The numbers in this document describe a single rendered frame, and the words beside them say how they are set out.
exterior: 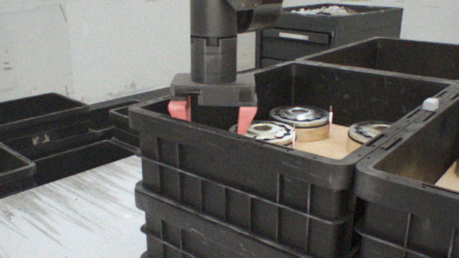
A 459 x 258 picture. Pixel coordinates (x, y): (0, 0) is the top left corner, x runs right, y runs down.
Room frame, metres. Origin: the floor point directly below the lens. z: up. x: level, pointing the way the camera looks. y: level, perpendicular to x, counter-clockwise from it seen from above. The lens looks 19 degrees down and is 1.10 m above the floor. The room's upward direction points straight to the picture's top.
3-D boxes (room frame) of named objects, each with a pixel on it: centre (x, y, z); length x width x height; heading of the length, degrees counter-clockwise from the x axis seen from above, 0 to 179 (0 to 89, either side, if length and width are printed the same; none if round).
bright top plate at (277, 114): (0.76, -0.12, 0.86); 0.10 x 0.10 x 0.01
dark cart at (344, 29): (2.36, -0.49, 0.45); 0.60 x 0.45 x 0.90; 136
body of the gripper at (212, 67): (0.58, 0.02, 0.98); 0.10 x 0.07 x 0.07; 89
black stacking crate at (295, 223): (0.63, -0.11, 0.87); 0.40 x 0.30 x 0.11; 142
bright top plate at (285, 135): (0.67, -0.05, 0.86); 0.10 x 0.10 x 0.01
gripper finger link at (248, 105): (0.58, 0.00, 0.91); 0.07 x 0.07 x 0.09; 89
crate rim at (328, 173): (0.63, -0.11, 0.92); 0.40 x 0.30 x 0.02; 142
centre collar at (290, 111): (0.76, -0.12, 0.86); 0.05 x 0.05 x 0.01
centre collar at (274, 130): (0.67, -0.05, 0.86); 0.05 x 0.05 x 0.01
